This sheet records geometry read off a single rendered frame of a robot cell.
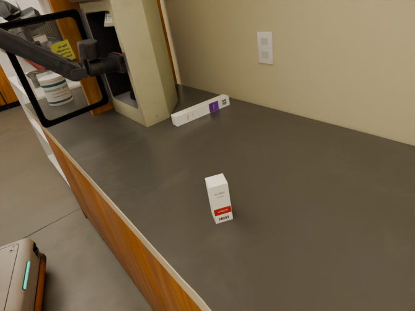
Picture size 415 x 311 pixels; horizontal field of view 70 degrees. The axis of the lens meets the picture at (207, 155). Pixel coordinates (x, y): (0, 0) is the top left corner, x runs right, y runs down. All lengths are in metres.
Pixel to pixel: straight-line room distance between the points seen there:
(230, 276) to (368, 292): 0.23
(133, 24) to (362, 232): 0.93
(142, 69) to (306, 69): 0.59
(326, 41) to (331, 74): 0.10
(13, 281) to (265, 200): 1.44
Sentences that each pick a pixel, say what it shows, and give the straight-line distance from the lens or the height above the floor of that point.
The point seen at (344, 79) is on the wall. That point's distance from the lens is 1.03.
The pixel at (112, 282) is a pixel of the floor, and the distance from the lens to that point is 1.94.
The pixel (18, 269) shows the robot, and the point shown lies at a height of 0.28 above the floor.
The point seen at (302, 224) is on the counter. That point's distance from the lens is 0.67.
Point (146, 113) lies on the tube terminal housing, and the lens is 1.20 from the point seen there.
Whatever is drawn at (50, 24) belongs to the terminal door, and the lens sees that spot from 1.36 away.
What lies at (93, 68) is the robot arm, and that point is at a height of 1.19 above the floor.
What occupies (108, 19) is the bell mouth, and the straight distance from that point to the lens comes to 1.24.
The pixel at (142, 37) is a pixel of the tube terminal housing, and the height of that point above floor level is 1.27.
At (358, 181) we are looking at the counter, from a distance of 0.80.
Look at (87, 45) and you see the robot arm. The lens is 1.18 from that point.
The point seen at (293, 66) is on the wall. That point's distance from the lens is 1.12.
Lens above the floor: 1.41
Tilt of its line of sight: 31 degrees down
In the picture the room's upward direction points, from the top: 10 degrees counter-clockwise
